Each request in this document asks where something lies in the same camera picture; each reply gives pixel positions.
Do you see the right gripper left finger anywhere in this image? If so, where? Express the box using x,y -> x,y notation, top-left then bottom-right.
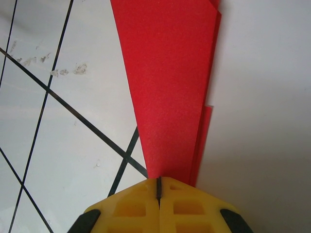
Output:
69,178 -> 160,233

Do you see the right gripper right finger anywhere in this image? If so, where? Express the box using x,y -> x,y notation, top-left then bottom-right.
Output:
159,176 -> 254,233

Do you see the red cloth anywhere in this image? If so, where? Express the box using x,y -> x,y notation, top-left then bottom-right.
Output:
109,0 -> 223,187

